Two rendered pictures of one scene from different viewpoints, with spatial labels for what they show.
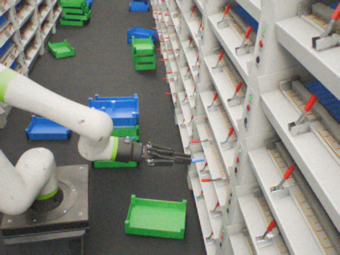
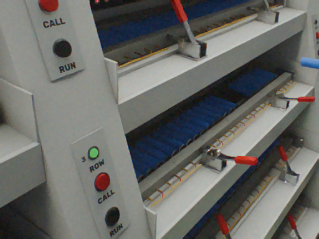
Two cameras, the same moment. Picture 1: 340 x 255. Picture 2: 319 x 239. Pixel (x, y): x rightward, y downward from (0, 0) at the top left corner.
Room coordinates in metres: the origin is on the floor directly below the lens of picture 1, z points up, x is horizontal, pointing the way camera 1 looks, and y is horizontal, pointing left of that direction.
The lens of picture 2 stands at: (1.68, 0.20, 0.76)
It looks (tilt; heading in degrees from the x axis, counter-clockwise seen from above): 16 degrees down; 225
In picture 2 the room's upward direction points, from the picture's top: 11 degrees counter-clockwise
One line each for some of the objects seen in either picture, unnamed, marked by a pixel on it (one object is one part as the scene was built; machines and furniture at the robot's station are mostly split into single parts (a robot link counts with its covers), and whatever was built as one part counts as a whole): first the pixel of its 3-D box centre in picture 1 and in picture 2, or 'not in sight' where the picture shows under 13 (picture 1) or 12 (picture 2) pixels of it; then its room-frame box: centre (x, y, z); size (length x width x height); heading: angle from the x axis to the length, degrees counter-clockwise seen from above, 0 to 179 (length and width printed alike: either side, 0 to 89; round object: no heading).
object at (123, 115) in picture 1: (113, 111); not in sight; (1.74, 0.33, 0.36); 0.30 x 0.20 x 0.08; 97
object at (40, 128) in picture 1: (50, 127); not in sight; (2.00, 0.84, 0.04); 0.30 x 0.20 x 0.08; 95
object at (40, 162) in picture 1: (38, 174); not in sight; (1.00, 0.51, 0.50); 0.16 x 0.13 x 0.19; 169
